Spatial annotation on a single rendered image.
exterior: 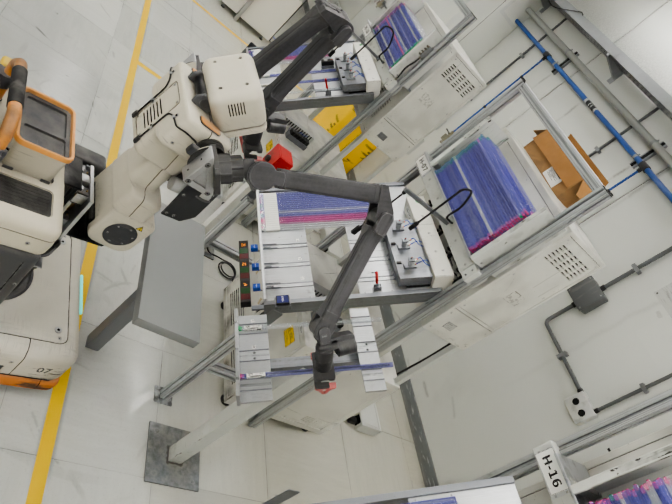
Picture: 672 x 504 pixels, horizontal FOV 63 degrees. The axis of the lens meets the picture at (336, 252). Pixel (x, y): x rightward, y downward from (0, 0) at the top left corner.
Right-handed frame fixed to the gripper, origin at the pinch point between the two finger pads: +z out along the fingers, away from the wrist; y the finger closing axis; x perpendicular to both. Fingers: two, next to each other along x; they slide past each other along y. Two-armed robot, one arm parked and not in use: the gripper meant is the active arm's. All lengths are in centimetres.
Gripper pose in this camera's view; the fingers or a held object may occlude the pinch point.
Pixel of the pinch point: (322, 379)
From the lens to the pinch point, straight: 185.5
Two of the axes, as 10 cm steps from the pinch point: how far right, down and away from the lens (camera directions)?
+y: -1.4, -7.3, 6.7
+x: -9.9, 0.7, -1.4
